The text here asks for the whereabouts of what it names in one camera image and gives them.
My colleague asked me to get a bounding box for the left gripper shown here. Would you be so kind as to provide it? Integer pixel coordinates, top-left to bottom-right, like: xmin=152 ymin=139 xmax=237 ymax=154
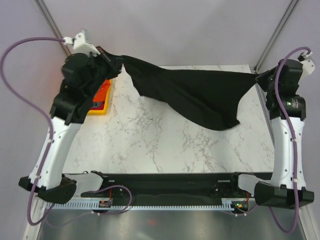
xmin=84 ymin=46 xmax=125 ymax=100

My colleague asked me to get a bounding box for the black t-shirt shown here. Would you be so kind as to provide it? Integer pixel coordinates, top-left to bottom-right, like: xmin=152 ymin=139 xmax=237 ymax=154
xmin=98 ymin=47 xmax=257 ymax=131

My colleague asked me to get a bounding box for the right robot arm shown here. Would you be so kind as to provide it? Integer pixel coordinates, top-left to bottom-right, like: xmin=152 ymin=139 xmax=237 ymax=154
xmin=229 ymin=59 xmax=315 ymax=209

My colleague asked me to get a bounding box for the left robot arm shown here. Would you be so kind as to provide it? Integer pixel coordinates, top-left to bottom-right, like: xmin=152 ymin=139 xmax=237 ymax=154
xmin=18 ymin=47 xmax=123 ymax=205

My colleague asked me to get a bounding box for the orange t-shirt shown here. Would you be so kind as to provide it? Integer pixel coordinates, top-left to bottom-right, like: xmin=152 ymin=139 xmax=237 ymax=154
xmin=93 ymin=79 xmax=112 ymax=103

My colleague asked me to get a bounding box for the grey t-shirt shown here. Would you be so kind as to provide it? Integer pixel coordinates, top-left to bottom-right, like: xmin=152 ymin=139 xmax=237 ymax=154
xmin=90 ymin=101 xmax=105 ymax=111

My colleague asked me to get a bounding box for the yellow plastic bin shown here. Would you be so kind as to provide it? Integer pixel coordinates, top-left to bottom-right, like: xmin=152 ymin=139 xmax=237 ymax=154
xmin=87 ymin=79 xmax=113 ymax=116

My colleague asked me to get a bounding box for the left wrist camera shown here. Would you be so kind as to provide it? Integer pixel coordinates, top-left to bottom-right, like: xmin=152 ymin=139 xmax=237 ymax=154
xmin=63 ymin=29 xmax=100 ymax=57

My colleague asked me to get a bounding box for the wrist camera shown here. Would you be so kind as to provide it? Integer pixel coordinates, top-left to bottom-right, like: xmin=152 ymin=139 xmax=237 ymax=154
xmin=63 ymin=29 xmax=100 ymax=57
xmin=298 ymin=51 xmax=315 ymax=77

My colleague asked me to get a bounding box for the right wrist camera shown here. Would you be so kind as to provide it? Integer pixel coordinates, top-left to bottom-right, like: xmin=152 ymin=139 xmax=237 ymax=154
xmin=298 ymin=51 xmax=315 ymax=77

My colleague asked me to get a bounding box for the left aluminium frame post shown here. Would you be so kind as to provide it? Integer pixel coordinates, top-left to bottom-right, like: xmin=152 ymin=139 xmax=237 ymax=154
xmin=34 ymin=0 xmax=72 ymax=57

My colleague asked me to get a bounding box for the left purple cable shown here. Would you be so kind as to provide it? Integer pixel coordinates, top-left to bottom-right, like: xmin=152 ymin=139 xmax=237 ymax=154
xmin=0 ymin=36 xmax=132 ymax=227

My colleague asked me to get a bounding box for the purple cable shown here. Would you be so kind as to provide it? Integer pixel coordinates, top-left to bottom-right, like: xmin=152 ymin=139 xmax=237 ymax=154
xmin=231 ymin=46 xmax=312 ymax=235
xmin=0 ymin=36 xmax=132 ymax=227

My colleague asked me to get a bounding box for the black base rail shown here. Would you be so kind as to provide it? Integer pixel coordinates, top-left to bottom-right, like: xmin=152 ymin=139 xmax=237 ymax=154
xmin=81 ymin=173 xmax=253 ymax=204

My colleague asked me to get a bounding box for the white slotted cable duct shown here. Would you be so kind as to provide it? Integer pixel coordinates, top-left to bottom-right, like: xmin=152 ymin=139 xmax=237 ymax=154
xmin=53 ymin=198 xmax=253 ymax=211

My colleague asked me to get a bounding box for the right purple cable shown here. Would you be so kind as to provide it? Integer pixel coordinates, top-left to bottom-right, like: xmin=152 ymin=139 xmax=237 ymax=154
xmin=231 ymin=46 xmax=312 ymax=235

